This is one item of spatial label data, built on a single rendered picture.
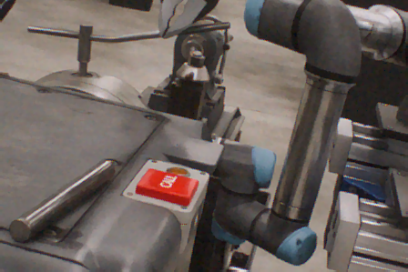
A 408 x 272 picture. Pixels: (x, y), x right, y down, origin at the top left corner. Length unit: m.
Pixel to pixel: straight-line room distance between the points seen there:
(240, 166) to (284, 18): 0.29
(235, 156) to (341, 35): 0.31
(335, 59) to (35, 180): 0.71
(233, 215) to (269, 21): 0.37
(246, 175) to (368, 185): 0.35
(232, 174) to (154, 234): 0.78
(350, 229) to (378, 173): 0.51
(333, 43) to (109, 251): 0.78
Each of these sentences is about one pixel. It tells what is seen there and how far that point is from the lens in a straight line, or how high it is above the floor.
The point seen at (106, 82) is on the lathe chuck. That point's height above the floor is 1.24.
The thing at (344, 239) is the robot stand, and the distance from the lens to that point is 1.39.
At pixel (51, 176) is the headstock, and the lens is 0.94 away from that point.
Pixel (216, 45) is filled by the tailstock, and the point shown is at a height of 1.10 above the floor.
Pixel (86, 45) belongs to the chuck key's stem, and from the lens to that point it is 1.41.
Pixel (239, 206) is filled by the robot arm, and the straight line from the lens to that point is 1.63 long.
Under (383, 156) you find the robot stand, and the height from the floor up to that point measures 1.09.
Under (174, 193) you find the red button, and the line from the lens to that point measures 0.92.
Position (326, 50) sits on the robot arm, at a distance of 1.48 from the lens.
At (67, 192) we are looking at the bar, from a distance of 0.85.
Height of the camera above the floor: 1.61
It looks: 17 degrees down
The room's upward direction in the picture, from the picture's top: 12 degrees clockwise
